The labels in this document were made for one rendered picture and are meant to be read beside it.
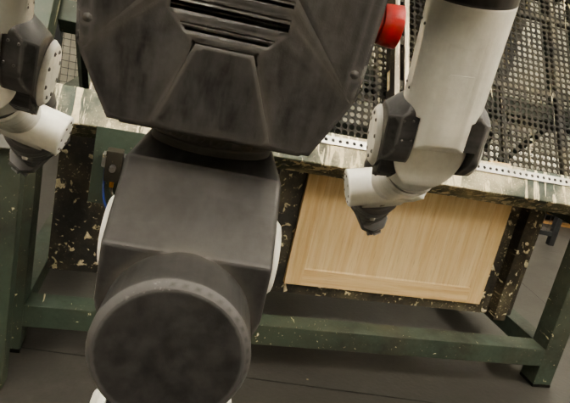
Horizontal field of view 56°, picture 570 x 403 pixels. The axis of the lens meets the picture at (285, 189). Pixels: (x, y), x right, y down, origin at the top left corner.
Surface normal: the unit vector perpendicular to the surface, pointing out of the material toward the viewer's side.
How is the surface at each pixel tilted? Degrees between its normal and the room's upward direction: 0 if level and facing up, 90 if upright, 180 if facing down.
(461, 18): 110
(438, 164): 115
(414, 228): 90
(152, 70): 105
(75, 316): 90
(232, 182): 45
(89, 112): 57
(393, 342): 90
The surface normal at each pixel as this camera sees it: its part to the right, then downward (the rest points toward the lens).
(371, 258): 0.19, 0.29
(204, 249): 0.20, -0.47
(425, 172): -0.07, 0.63
